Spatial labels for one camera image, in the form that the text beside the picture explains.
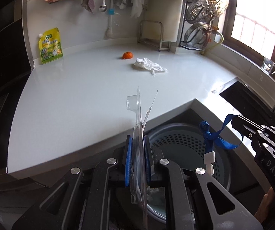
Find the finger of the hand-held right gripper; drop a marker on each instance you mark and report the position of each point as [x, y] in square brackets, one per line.
[267, 130]
[250, 135]

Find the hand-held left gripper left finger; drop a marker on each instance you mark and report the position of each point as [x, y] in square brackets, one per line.
[127, 163]

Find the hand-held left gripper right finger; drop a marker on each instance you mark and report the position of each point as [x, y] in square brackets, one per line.
[147, 163]

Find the clear plastic blister pack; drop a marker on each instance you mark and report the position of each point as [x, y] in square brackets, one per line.
[137, 153]

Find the grey perforated waste bin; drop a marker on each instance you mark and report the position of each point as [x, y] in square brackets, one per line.
[183, 136]

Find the person's right forearm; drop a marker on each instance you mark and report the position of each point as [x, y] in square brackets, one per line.
[265, 203]

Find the black kitchen sink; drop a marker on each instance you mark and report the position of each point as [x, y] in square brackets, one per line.
[245, 100]

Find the clear glass mug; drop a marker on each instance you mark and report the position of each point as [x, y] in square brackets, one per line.
[269, 66]

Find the crumpled white tissue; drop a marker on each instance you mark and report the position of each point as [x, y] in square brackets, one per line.
[147, 64]

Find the orange peel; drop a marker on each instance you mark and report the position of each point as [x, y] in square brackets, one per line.
[127, 55]

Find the gas valve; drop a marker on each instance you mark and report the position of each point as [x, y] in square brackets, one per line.
[214, 30]

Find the metal board stand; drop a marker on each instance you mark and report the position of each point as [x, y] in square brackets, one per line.
[163, 45]

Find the perforated metal steamer basket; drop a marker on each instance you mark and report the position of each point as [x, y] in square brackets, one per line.
[207, 6]

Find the white brush with blue collar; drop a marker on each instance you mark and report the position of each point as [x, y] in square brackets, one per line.
[109, 26]

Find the green and yellow pouch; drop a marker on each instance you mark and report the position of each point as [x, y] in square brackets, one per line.
[51, 45]

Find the white cutting board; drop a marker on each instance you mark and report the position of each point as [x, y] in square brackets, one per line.
[166, 4]

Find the white hanging cloth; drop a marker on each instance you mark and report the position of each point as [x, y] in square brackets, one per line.
[137, 4]

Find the black stove appliance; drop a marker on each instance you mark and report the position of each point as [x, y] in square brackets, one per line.
[3, 52]

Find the brown window frame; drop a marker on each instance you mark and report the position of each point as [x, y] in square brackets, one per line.
[228, 28]

